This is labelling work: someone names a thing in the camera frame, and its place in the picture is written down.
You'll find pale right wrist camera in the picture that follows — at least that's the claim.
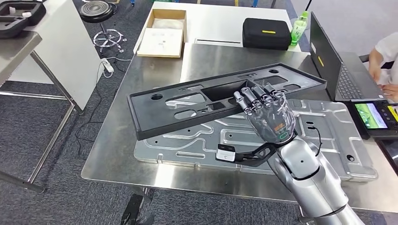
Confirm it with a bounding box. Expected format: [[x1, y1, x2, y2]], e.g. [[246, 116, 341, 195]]
[[215, 143, 237, 163]]

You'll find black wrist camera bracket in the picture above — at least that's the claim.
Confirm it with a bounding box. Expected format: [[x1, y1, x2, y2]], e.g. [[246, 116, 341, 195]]
[[233, 142, 278, 168]]

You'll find open cardboard box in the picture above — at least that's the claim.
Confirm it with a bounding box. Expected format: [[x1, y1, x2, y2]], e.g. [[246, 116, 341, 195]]
[[136, 8, 188, 59]]

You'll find white power cable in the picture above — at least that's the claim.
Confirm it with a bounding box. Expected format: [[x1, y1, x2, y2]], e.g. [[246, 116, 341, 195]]
[[95, 56, 133, 79]]

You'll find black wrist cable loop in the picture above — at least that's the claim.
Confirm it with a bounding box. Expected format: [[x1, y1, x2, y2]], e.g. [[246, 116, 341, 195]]
[[306, 126, 323, 158]]

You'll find black laptop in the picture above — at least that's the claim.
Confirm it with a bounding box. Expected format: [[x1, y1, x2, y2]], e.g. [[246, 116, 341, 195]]
[[309, 12, 388, 103]]

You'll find clear plastic bag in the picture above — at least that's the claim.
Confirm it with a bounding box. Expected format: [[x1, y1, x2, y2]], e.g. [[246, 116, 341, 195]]
[[151, 17, 185, 31]]

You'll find black floor cable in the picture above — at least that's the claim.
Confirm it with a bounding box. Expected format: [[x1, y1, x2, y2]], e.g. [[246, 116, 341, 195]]
[[74, 73, 120, 158]]

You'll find white power strip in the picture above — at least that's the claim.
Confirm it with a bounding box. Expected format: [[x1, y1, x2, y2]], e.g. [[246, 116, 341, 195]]
[[100, 58, 115, 75]]

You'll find person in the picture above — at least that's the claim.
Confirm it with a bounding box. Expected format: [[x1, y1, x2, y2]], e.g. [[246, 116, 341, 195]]
[[367, 31, 398, 104]]

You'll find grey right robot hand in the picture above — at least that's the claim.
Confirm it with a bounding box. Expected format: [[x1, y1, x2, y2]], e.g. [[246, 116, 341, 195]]
[[233, 83, 297, 144]]

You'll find black round stool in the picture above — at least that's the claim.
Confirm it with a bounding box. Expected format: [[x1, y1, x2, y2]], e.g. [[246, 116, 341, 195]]
[[79, 0, 128, 54]]

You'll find green drink bottle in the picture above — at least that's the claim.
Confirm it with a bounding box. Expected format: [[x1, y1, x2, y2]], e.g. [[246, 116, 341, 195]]
[[290, 11, 309, 47]]

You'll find steel side table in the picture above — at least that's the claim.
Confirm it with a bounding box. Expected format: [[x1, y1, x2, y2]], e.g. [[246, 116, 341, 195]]
[[0, 30, 85, 194]]

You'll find black screen controller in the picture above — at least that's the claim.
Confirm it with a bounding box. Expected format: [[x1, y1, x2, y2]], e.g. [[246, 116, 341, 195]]
[[347, 100, 398, 139]]

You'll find black zip case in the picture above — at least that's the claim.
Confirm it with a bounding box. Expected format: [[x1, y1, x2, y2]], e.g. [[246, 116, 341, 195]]
[[242, 17, 292, 51]]

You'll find black plastic panel part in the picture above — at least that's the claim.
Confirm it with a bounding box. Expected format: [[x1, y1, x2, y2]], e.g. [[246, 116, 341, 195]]
[[127, 63, 328, 141]]

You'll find silver stamped metal panel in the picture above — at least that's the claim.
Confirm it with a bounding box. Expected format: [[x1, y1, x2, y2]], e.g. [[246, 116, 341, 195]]
[[133, 98, 379, 183]]

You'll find black foam case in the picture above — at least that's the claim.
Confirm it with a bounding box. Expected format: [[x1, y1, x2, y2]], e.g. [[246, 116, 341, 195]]
[[0, 0, 47, 40]]

